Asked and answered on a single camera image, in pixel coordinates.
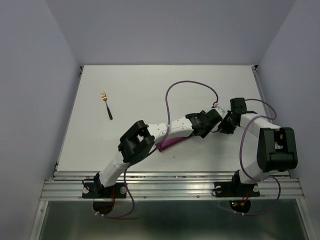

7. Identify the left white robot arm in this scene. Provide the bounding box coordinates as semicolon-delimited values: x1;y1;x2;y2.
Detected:
93;107;225;197

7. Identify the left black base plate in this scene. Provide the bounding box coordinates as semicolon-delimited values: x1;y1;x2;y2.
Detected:
81;182;127;199

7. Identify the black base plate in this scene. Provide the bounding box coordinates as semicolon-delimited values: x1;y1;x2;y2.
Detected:
211;181;260;198
81;182;127;199

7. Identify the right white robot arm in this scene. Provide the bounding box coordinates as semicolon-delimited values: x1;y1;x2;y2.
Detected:
214;97;298;196

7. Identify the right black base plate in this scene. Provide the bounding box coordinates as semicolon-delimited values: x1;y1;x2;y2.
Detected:
211;181;260;198

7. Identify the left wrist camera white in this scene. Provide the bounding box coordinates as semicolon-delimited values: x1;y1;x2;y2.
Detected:
212;102;225;118

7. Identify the gold fork dark handle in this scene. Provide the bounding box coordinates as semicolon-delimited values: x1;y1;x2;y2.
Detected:
101;92;113;120

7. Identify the purple cloth napkin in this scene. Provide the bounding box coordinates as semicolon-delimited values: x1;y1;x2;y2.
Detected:
156;137;188;152

